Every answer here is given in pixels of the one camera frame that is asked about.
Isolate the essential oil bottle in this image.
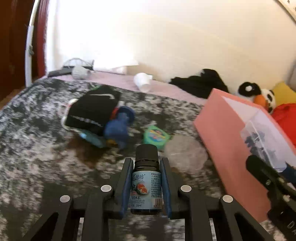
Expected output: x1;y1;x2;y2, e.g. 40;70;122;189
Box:
130;144;162;215

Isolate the clear box of clips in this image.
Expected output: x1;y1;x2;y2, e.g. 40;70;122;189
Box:
240;120;287;173

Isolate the teal green pouch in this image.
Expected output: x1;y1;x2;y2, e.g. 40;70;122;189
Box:
77;130;107;148

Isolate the black pouch with stripes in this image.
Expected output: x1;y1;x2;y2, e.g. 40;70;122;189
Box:
64;85;121;136

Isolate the green round toy case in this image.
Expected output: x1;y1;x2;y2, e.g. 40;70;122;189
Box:
144;126;170;150

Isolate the blue plush bird toy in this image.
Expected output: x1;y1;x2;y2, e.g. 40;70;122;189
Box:
104;106;135;149

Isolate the grey patterned blanket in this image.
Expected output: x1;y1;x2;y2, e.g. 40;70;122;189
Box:
0;77;285;241

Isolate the red jacket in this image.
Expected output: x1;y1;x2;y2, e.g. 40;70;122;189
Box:
272;103;296;146

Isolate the pink cardboard box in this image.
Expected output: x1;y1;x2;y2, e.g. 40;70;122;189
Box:
194;89;295;222

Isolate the panda plush toy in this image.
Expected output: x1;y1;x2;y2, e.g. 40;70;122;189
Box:
237;82;276;113

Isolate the white pill bottle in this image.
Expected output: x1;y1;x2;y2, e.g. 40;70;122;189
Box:
61;98;78;130

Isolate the yellow pillow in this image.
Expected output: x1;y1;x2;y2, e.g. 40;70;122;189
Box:
272;82;296;106

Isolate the black cloth on bed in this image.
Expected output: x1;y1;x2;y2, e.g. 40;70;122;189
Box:
170;69;229;99

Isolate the white paper cup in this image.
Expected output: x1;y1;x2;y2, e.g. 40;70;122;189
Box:
133;73;152;93

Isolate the LED light bulb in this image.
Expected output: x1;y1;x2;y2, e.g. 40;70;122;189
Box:
71;66;91;80

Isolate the black power strip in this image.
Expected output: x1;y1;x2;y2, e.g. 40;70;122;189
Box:
47;58;94;77

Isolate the dark red door frame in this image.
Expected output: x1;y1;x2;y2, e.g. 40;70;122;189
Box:
1;1;49;99

